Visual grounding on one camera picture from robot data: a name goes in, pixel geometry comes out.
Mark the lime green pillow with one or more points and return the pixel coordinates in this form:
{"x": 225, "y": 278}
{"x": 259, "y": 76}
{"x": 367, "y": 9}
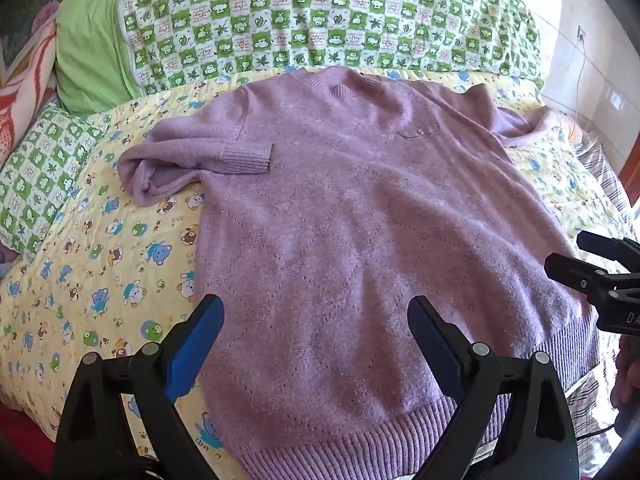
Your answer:
{"x": 90, "y": 45}

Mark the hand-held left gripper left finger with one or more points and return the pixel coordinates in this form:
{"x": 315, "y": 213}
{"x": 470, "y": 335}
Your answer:
{"x": 195, "y": 350}

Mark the green checkered pillow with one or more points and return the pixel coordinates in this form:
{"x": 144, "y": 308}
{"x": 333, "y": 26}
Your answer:
{"x": 45, "y": 170}

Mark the red cloth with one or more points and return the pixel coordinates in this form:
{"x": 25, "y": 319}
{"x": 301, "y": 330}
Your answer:
{"x": 22, "y": 440}

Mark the red floral blanket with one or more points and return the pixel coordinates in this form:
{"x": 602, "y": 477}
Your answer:
{"x": 25, "y": 90}

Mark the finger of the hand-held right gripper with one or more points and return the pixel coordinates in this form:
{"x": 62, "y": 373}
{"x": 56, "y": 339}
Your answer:
{"x": 610, "y": 250}
{"x": 575, "y": 275}

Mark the wooden bed frame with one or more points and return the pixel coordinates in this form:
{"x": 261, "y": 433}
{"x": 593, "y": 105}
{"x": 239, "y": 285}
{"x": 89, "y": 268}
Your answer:
{"x": 632, "y": 195}

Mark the green checkered quilt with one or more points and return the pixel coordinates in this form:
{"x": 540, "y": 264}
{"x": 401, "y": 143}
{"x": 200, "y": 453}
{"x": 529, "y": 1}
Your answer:
{"x": 310, "y": 15}

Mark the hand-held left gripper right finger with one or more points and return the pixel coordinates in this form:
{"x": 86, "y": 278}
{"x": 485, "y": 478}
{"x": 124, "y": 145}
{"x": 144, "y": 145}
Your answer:
{"x": 430, "y": 345}

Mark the purple knitted sweater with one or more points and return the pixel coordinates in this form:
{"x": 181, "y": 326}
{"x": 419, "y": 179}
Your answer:
{"x": 350, "y": 220}

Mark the yellow cartoon print bedsheet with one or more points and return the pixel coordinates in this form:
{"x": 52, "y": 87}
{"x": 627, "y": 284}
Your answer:
{"x": 100, "y": 260}

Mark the grey plaid sheet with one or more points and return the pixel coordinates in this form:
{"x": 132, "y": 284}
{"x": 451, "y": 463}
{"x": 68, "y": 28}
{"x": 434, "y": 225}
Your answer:
{"x": 600, "y": 410}

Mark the person's right hand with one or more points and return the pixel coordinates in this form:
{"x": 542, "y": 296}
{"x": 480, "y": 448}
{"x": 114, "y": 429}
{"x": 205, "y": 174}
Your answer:
{"x": 626, "y": 375}

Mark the white wall socket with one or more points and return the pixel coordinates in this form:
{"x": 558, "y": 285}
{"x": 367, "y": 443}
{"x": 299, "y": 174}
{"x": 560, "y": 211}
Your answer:
{"x": 581, "y": 33}

